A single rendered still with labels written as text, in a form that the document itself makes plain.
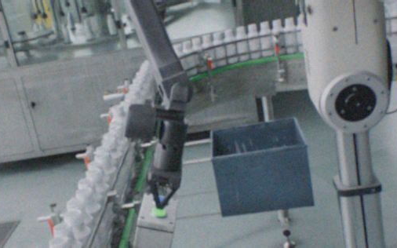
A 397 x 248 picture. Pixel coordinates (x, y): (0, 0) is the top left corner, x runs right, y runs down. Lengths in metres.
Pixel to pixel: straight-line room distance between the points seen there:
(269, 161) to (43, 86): 3.33
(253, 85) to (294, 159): 1.20
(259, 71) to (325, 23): 1.69
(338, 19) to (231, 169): 0.72
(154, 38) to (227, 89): 1.95
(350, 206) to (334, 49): 0.44
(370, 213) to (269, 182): 0.43
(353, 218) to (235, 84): 1.56
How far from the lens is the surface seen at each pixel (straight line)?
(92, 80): 5.08
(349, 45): 1.59
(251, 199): 2.14
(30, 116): 5.28
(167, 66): 1.26
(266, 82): 3.24
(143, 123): 1.24
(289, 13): 6.86
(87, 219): 1.36
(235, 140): 2.38
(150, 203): 1.38
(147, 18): 1.29
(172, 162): 1.27
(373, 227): 1.82
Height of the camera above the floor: 1.66
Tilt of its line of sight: 18 degrees down
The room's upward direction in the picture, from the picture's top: 12 degrees counter-clockwise
